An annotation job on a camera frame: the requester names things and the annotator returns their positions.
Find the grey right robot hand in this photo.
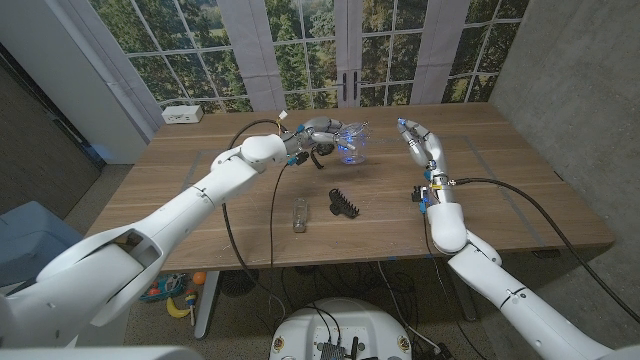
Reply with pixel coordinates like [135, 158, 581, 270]
[396, 117, 451, 189]

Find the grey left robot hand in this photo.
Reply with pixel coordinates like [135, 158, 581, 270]
[282, 116, 359, 157]

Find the clear glass hinged jar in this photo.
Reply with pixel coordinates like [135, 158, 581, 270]
[337, 121, 372, 166]

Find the black hair clip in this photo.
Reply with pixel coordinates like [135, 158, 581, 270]
[328, 187, 361, 219]

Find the printed window backdrop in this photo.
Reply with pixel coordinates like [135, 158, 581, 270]
[44, 0, 531, 114]

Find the small clear glass bottle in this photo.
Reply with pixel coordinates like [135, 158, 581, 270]
[291, 197, 309, 234]

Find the white power outlet box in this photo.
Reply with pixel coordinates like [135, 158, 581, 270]
[160, 104, 205, 125]

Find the grey table leg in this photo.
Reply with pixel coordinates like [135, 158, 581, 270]
[457, 292, 479, 322]

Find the round black fan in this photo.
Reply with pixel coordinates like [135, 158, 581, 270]
[218, 268, 260, 297]

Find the white robot torso base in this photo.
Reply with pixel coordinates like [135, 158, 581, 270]
[268, 297, 414, 360]

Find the white table leg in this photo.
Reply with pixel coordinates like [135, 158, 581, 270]
[193, 270, 221, 341]

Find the colourful toy screwdriver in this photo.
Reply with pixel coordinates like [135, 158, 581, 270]
[184, 288, 198, 326]

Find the teal toy tray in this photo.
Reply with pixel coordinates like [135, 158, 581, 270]
[137, 273, 189, 303]

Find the yellow toy banana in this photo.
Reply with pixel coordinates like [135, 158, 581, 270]
[165, 296, 192, 320]

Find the blue grey storage bin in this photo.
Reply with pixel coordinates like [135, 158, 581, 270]
[0, 200, 84, 289]

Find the white robot head housing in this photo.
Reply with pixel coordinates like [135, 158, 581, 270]
[0, 345, 204, 360]

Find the black round strap gadget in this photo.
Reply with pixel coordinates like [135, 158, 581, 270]
[309, 143, 335, 171]

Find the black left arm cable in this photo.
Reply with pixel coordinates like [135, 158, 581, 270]
[221, 118, 292, 321]

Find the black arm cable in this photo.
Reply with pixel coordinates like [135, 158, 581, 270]
[449, 176, 640, 325]
[221, 118, 292, 321]

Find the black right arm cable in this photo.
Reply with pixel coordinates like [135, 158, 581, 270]
[449, 176, 640, 325]

